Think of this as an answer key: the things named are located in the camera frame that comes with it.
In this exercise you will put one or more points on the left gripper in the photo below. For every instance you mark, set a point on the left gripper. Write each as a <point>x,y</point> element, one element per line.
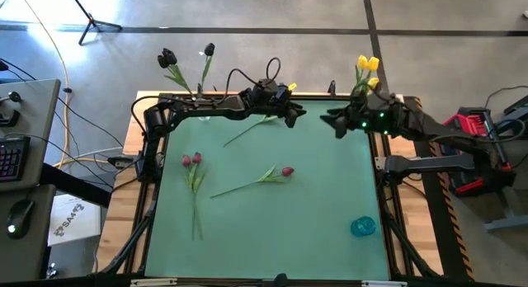
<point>268,99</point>

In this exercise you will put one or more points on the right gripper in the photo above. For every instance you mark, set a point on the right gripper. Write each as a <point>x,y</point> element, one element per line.
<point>371,116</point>

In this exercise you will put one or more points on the red artificial tulip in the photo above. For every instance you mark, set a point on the red artificial tulip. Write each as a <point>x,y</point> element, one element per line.
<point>270,119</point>
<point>197,158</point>
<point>288,171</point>
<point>186,160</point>

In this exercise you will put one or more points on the black artificial tulip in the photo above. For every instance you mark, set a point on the black artificial tulip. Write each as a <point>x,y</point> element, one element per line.
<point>163,61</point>
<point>173,59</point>
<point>168,52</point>
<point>209,49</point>

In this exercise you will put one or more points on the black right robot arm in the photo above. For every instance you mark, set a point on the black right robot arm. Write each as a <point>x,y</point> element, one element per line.
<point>433,128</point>

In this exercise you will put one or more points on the diamond-cut clear glass vase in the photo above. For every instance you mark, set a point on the diamond-cut clear glass vase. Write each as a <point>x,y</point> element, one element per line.
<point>204,118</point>

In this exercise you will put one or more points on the blue glass vase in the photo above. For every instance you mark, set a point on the blue glass vase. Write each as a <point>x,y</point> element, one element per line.
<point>363,227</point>

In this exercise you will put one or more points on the yellow tape tag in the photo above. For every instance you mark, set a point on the yellow tape tag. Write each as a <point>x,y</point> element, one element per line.
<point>292,86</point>

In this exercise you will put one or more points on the black table clamp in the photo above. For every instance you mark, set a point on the black table clamp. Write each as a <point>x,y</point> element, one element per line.
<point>200,90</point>
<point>332,89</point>

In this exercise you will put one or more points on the green table mat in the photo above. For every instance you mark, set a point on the green table mat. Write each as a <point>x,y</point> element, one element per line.
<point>321,262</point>

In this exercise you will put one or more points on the yellow black hazard stripe edge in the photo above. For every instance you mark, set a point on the yellow black hazard stripe edge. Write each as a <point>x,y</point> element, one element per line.
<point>453,221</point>

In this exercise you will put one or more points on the white label strip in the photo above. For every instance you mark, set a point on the white label strip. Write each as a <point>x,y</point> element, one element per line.
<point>383,283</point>
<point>152,282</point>

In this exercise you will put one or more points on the dark equipment case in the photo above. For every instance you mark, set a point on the dark equipment case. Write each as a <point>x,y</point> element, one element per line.
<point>517,114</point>

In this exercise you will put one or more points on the black tripod stand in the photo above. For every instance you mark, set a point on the black tripod stand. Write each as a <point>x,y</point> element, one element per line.
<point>91,23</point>

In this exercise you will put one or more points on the black desk beam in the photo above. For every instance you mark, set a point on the black desk beam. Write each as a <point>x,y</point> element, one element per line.
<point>74,187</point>

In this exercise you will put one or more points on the white printed paper sheet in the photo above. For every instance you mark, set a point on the white printed paper sheet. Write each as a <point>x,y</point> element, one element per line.
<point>78,229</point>

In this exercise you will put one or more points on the grey desk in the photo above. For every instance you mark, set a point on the grey desk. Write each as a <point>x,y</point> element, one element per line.
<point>33,254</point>
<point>37,114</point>

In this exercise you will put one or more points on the small black desk device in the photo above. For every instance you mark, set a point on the small black desk device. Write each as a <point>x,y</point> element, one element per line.
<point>8,118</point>
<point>14,96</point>

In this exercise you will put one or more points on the black keyboard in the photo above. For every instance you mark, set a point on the black keyboard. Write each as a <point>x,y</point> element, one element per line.
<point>12,159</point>

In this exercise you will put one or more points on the black computer mouse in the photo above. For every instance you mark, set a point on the black computer mouse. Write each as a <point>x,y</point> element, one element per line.
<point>20,215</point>

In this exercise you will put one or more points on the black metal table frame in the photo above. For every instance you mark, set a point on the black metal table frame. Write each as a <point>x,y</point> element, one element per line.
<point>317,96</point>

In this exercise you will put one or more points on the grey metal bracket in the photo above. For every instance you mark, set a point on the grey metal bracket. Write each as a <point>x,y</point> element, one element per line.
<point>509,221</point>

